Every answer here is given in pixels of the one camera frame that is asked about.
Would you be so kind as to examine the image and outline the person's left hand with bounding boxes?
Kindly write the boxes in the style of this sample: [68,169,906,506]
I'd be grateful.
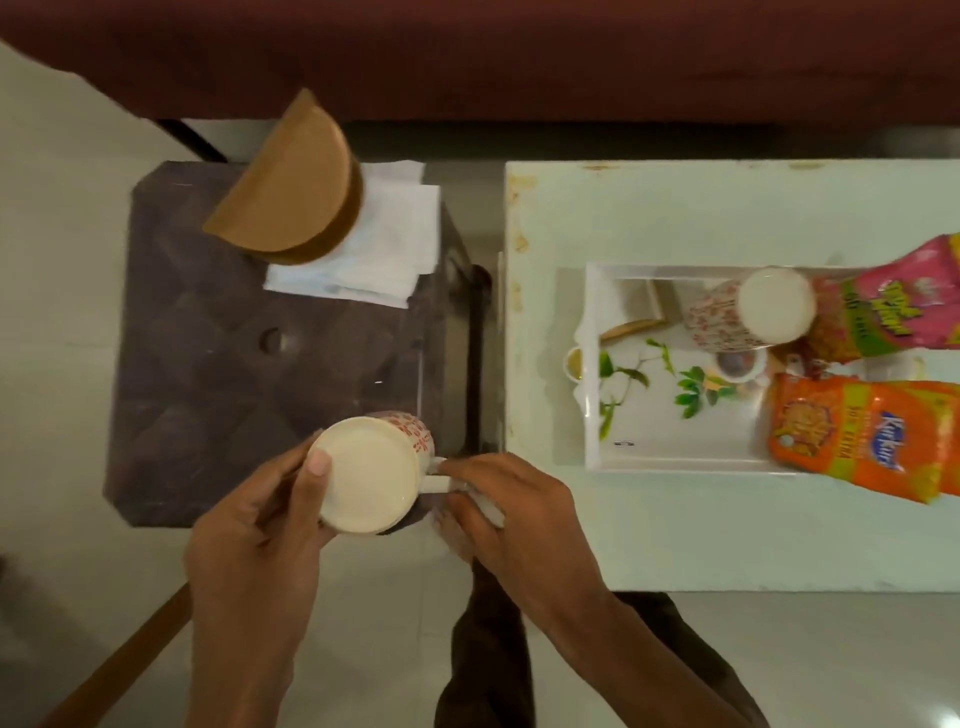
[183,428,335,646]

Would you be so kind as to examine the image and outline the person's right hand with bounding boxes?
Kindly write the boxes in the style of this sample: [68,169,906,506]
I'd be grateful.
[425,451,616,631]

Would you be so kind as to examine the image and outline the floral mug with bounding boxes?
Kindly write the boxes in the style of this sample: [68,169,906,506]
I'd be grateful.
[680,266,819,354]
[307,409,508,538]

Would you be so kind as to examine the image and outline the white printed tray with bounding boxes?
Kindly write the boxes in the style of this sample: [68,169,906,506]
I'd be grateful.
[563,260,960,475]

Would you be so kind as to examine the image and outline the white paper napkins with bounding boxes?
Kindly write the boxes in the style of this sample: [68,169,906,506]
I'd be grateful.
[262,158,442,311]

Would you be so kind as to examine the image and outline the orange snack packet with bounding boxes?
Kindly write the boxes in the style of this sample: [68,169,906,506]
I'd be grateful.
[766,372,960,505]

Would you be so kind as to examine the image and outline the wooden napkin holder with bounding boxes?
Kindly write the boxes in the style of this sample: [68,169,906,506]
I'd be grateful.
[200,87,367,268]

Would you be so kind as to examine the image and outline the pink snack packet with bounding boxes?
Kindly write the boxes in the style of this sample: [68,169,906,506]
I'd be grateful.
[794,232,960,369]

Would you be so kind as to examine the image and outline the person's right forearm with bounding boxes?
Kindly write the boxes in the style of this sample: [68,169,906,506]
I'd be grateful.
[536,588,770,728]

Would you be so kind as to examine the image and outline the person's left forearm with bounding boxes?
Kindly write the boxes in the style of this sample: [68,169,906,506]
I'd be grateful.
[183,629,301,728]

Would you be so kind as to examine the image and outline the person's dark trousers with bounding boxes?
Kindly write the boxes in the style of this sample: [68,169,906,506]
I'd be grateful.
[433,562,751,728]

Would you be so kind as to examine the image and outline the dark brown plastic stool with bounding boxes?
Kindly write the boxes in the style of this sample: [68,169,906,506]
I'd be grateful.
[102,159,502,538]

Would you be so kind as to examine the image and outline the red fabric sofa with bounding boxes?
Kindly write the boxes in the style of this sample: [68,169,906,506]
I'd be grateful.
[0,0,960,164]

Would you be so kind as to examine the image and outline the brown wooden chair frame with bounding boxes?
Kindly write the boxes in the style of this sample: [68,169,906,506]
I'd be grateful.
[37,581,195,728]

